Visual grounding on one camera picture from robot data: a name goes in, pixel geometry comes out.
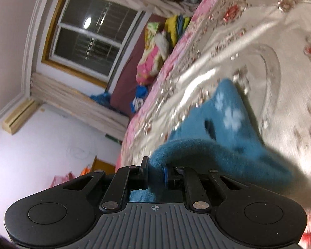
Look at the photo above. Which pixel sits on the pink floral bed sheet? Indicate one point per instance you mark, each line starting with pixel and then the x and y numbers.
pixel 194 26

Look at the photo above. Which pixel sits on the yellow folded cloth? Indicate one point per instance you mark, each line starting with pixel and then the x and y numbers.
pixel 172 26

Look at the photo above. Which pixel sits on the wooden desk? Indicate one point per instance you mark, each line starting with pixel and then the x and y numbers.
pixel 103 167

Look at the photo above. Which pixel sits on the beige floral satin bedspread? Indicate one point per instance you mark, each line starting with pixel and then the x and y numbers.
pixel 287 83

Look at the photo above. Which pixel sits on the maroon sofa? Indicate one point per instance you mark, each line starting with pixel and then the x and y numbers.
pixel 129 70

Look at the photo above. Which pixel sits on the blue knit sweater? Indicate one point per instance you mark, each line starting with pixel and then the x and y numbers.
pixel 223 160

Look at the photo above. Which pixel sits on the pink floral folded quilt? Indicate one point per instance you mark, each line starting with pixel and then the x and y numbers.
pixel 147 57

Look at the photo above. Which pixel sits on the window with yellow frame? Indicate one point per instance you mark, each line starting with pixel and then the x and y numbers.
pixel 93 49

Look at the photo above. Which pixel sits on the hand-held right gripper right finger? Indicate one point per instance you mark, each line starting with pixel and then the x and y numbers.
pixel 166 176

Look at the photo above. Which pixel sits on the white plush toy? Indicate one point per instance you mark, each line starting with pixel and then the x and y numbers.
pixel 162 42

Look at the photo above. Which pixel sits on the blue and white clothing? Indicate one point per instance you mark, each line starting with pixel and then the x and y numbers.
pixel 141 92

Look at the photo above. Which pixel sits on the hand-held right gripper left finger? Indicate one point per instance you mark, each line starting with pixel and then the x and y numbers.
pixel 145 172

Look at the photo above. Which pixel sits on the orange object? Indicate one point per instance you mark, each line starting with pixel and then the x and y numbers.
pixel 84 171

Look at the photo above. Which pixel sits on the green object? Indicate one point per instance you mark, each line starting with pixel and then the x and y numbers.
pixel 111 138

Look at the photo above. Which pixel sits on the beige air conditioner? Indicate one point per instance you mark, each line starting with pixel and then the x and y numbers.
pixel 18 119

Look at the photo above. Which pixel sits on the blue hanging cloth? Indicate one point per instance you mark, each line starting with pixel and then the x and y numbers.
pixel 101 99

